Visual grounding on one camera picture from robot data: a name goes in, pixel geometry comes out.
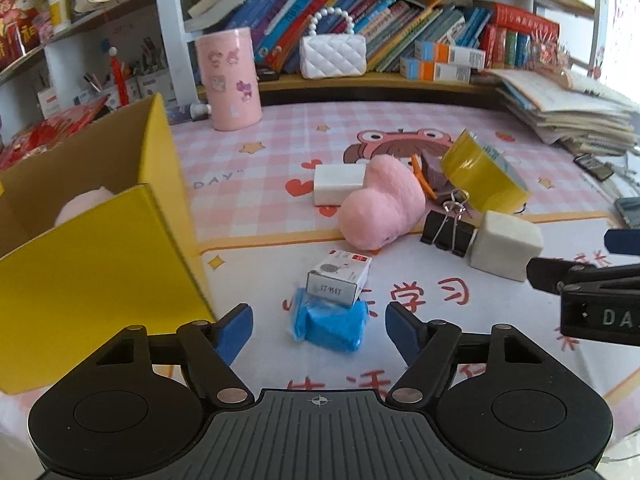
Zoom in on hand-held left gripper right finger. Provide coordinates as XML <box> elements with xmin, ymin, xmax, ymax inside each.
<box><xmin>385</xmin><ymin>303</ymin><xmax>546</xmax><ymax>405</ymax></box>

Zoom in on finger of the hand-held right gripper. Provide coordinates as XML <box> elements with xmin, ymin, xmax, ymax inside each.
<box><xmin>526</xmin><ymin>256</ymin><xmax>640</xmax><ymax>296</ymax></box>
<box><xmin>604</xmin><ymin>229</ymin><xmax>640</xmax><ymax>256</ymax></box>

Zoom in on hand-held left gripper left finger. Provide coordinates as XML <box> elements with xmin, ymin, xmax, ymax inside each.
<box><xmin>95</xmin><ymin>303</ymin><xmax>254</xmax><ymax>405</ymax></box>

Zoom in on white foam cube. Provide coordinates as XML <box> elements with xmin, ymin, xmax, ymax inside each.
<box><xmin>468</xmin><ymin>210</ymin><xmax>544</xmax><ymax>282</ymax></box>

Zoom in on blue plastic packet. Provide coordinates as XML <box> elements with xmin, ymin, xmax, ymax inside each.
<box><xmin>287</xmin><ymin>287</ymin><xmax>371</xmax><ymax>353</ymax></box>

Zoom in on small grey white box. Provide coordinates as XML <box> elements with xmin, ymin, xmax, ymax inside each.
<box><xmin>306</xmin><ymin>250</ymin><xmax>372</xmax><ymax>308</ymax></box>

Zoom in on black binder clip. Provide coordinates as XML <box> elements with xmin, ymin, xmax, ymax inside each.
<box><xmin>420</xmin><ymin>187</ymin><xmax>478</xmax><ymax>258</ymax></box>

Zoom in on yellow tape roll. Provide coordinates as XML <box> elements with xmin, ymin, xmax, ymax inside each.
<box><xmin>440</xmin><ymin>129</ymin><xmax>532</xmax><ymax>215</ymax></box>

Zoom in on yellow cardboard box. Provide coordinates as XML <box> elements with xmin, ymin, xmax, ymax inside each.
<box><xmin>0</xmin><ymin>92</ymin><xmax>218</xmax><ymax>396</ymax></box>

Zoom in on black small device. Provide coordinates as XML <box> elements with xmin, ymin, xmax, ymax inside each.
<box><xmin>574</xmin><ymin>154</ymin><xmax>615</xmax><ymax>182</ymax></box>

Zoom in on stack of paper booklets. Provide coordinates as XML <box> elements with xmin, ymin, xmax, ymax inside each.
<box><xmin>487</xmin><ymin>67</ymin><xmax>640</xmax><ymax>157</ymax></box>

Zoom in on small purple grey toy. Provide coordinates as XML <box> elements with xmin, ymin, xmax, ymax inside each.
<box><xmin>420</xmin><ymin>149</ymin><xmax>451</xmax><ymax>188</ymax></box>

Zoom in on orange plastic clip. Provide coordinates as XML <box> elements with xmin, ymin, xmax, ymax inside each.
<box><xmin>410</xmin><ymin>154</ymin><xmax>436</xmax><ymax>197</ymax></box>

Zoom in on white rectangular block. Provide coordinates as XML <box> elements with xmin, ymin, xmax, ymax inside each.
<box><xmin>313</xmin><ymin>162</ymin><xmax>369</xmax><ymax>207</ymax></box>

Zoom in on pale pink plush toy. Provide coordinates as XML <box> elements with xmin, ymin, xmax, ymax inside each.
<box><xmin>54</xmin><ymin>186</ymin><xmax>123</xmax><ymax>226</ymax></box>

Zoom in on pink printed table mat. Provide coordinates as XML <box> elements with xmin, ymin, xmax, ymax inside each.
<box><xmin>0</xmin><ymin>101</ymin><xmax>640</xmax><ymax>461</ymax></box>

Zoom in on dark tube white cap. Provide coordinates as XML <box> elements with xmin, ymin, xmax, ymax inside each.
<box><xmin>167</xmin><ymin>102</ymin><xmax>213</xmax><ymax>124</ymax></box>

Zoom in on orange white carton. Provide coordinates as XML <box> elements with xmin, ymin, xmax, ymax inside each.
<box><xmin>400</xmin><ymin>56</ymin><xmax>472</xmax><ymax>82</ymax></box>
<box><xmin>414</xmin><ymin>40</ymin><xmax>487</xmax><ymax>68</ymax></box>

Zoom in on red thick book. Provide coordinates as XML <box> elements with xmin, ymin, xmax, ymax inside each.
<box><xmin>492</xmin><ymin>2</ymin><xmax>561</xmax><ymax>31</ymax></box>

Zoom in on pink sticker cylinder container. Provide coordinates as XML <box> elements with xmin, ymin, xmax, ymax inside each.
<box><xmin>194</xmin><ymin>26</ymin><xmax>263</xmax><ymax>132</ymax></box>

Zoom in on white pen holder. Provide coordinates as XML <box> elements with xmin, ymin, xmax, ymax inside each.
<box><xmin>135</xmin><ymin>35</ymin><xmax>176</xmax><ymax>103</ymax></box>

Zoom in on red paper decorations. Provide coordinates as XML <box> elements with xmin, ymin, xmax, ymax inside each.
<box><xmin>0</xmin><ymin>95</ymin><xmax>111</xmax><ymax>171</ymax></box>

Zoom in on red figure pen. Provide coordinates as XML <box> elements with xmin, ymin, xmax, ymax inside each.
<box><xmin>107</xmin><ymin>46</ymin><xmax>128</xmax><ymax>109</ymax></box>

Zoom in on white quilted pearl handbag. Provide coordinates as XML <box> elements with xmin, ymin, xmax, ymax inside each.
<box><xmin>299</xmin><ymin>6</ymin><xmax>368</xmax><ymax>80</ymax></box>

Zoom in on white box red label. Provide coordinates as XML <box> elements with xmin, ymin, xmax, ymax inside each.
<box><xmin>37</xmin><ymin>87</ymin><xmax>63</xmax><ymax>119</ymax></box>

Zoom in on row of colourful books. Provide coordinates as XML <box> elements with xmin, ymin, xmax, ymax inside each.
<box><xmin>225</xmin><ymin>0</ymin><xmax>561</xmax><ymax>73</ymax></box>

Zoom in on white cup yellow label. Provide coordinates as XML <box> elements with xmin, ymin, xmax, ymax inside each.
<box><xmin>48</xmin><ymin>0</ymin><xmax>73</xmax><ymax>33</ymax></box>

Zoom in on red printed gift bag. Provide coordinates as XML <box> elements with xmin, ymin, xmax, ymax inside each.
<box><xmin>0</xmin><ymin>0</ymin><xmax>51</xmax><ymax>68</ymax></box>

